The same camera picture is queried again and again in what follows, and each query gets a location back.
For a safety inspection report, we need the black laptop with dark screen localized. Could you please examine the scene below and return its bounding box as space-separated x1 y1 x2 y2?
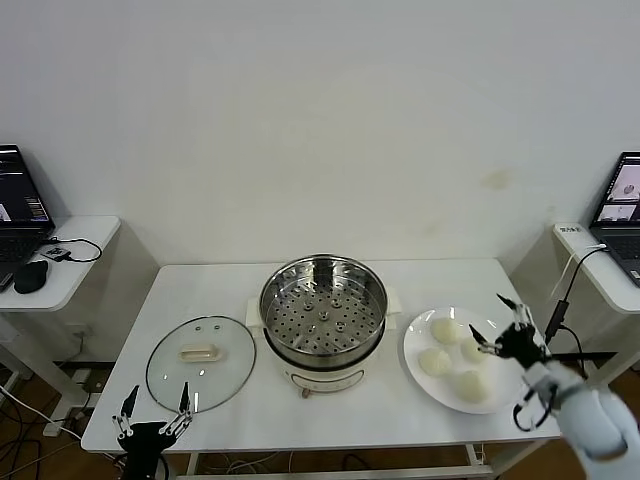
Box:
0 144 56 264

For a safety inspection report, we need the white main table frame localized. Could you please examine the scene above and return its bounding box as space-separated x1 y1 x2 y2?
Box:
187 439 496 480

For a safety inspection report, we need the round glass pot lid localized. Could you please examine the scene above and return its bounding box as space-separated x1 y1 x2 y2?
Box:
145 314 258 414

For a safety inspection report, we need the white charging cable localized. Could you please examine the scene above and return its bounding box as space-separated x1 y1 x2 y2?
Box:
549 243 608 301

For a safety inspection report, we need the white side table with mouse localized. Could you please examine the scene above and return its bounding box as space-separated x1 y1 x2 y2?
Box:
0 215 122 436

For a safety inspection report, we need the cream electric cooker base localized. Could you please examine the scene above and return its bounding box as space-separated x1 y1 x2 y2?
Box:
244 289 403 401

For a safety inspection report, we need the black looped device cable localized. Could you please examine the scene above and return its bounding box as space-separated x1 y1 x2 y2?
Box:
42 236 103 264

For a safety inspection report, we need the white steamed baozi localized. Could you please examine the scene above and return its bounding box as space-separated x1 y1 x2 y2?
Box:
417 348 452 376
453 370 492 404
459 337 494 364
430 318 464 345

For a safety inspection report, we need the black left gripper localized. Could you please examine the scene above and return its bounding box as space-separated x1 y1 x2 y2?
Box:
111 381 195 480

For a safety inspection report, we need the white side table with strip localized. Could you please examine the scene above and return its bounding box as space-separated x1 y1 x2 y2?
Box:
552 223 640 391

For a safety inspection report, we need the black computer mouse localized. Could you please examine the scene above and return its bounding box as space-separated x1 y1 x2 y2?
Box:
13 260 52 294

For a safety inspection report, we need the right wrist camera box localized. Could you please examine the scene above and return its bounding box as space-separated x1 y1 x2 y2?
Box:
522 362 566 411

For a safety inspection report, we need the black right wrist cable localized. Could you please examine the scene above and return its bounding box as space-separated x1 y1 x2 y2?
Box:
513 384 554 432

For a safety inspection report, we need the grey laptop with bright windows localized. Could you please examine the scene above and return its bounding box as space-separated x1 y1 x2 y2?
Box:
588 152 640 289

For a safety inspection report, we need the round white plate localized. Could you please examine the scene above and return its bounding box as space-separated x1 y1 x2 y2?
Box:
403 305 527 415

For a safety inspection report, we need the black cable with adapter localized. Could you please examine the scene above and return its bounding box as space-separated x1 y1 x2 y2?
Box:
543 247 609 381

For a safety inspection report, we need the stainless steel steamer basket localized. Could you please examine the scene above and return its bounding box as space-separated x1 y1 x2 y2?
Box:
258 253 389 366

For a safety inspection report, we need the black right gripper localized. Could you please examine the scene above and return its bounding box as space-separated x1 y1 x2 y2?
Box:
468 292 550 370

